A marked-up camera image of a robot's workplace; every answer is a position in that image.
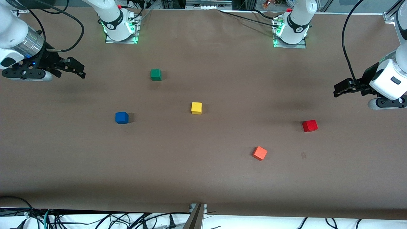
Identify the yellow cube block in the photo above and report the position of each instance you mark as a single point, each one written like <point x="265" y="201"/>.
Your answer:
<point x="196" y="108"/>

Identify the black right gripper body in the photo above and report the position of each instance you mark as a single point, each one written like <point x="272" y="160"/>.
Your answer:
<point x="48" y="59"/>

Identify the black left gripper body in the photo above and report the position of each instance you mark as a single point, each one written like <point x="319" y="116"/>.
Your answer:
<point x="365" y="81"/>

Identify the blue cube block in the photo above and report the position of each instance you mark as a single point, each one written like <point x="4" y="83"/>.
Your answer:
<point x="121" y="118"/>

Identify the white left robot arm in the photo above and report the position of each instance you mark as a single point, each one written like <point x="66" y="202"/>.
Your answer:
<point x="389" y="78"/>

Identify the brown angled support beam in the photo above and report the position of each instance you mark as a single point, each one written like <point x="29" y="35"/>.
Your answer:
<point x="194" y="221"/>

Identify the green cube block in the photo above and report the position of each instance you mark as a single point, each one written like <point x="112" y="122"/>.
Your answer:
<point x="155" y="74"/>

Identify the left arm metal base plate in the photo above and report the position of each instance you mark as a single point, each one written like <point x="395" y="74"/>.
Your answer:
<point x="302" y="44"/>

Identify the orange cube block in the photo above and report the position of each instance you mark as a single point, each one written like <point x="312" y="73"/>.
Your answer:
<point x="259" y="153"/>

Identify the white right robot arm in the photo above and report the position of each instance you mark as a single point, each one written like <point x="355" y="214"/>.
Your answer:
<point x="16" y="28"/>

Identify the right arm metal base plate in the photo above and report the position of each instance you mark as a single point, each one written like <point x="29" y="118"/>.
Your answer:
<point x="135" y="35"/>

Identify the black power plug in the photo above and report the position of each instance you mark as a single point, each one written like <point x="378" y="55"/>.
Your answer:
<point x="172" y="221"/>

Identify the red cube block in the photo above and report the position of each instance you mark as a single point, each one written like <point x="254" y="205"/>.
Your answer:
<point x="309" y="126"/>

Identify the aluminium frame profile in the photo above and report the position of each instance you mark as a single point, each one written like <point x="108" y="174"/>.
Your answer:
<point x="391" y="14"/>

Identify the grey metal table bracket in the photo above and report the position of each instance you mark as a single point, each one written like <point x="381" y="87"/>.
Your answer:
<point x="192" y="207"/>

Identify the brown paper table cover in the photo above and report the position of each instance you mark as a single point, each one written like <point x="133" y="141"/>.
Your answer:
<point x="203" y="178"/>

